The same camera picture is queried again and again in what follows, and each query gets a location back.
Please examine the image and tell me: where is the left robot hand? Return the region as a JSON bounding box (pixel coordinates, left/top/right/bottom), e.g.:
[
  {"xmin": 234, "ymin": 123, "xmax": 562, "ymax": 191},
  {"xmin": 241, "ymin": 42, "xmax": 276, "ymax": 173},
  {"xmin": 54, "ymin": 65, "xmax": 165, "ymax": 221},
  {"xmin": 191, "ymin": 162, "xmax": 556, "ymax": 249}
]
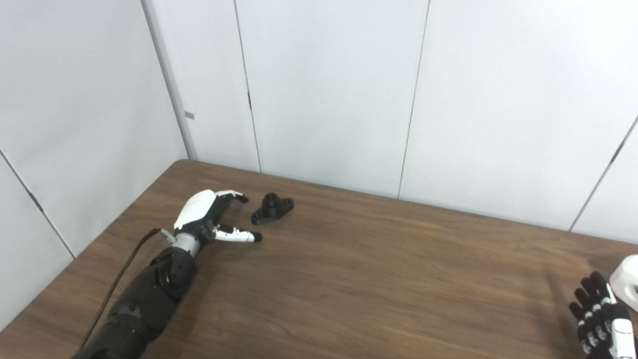
[{"xmin": 172, "ymin": 189, "xmax": 263, "ymax": 250}]

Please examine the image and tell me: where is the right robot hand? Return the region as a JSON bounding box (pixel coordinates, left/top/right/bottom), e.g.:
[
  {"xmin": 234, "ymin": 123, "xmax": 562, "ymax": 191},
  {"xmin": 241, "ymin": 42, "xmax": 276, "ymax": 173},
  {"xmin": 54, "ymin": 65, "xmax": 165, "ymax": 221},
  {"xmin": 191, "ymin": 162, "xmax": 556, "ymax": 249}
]
[{"xmin": 569, "ymin": 271, "xmax": 638, "ymax": 359}]

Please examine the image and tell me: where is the white cube with holes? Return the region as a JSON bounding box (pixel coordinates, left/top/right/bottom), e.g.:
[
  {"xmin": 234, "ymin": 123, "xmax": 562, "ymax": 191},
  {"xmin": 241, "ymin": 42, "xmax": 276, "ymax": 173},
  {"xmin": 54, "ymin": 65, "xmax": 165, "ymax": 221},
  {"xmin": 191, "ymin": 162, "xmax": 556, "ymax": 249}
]
[{"xmin": 609, "ymin": 255, "xmax": 638, "ymax": 313}]

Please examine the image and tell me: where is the black holder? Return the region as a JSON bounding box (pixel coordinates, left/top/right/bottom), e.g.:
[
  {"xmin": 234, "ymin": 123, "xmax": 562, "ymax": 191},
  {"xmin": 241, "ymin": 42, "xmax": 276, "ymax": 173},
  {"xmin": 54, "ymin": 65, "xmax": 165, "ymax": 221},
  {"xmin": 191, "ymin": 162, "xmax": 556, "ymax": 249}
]
[{"xmin": 250, "ymin": 192, "xmax": 295, "ymax": 226}]

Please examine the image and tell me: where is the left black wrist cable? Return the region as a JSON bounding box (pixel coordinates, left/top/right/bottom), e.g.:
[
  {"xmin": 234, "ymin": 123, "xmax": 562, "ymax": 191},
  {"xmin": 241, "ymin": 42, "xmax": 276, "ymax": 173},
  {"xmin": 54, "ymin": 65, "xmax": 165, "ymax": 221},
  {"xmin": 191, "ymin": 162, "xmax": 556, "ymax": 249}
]
[{"xmin": 78, "ymin": 227, "xmax": 176, "ymax": 351}]

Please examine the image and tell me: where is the grey wall corner post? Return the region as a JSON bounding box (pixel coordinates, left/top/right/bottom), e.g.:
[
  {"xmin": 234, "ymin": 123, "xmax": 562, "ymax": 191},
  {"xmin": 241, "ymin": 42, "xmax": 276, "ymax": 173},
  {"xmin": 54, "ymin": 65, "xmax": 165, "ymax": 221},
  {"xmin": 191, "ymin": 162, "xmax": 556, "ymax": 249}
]
[{"xmin": 141, "ymin": 0, "xmax": 199, "ymax": 162}]

